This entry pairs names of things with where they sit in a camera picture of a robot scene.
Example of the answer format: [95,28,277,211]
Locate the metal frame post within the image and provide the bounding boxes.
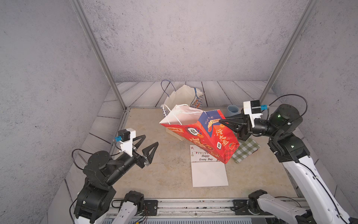
[259,0,318,103]
[70,0,127,110]

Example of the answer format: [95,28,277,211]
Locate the green checkered cloth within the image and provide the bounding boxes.
[232,137,261,163]

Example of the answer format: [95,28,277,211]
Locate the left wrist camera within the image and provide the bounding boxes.
[114,128,136,157]

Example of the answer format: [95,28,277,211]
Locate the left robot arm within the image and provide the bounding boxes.
[69,135,159,224]

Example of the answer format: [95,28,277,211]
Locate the right metal frame post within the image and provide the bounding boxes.
[259,0,318,103]

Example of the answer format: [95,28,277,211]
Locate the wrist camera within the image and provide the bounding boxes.
[243,100,269,127]
[114,128,136,157]

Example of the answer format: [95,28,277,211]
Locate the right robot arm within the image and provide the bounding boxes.
[219,100,358,224]

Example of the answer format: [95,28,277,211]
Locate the blue checkered paper bag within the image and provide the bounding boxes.
[160,79,204,117]

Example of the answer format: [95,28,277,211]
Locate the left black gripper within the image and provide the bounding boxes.
[104,134,158,188]

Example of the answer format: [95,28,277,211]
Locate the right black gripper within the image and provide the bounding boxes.
[220,111,282,144]

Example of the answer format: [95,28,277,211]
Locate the left metal frame post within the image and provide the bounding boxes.
[70,0,127,110]

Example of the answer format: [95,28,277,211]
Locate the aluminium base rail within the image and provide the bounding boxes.
[106,197,322,224]

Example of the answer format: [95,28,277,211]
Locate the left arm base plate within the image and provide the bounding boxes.
[140,200,158,216]

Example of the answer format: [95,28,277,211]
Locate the red and white paper bag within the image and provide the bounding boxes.
[160,104,240,164]

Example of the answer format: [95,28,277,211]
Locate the light blue mug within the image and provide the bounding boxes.
[224,105,241,118]

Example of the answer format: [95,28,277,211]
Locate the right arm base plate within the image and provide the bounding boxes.
[230,199,250,215]

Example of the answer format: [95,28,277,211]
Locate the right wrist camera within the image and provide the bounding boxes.
[243,100,269,127]

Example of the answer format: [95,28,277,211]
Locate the white happy every day bag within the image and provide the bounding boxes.
[190,145,228,188]

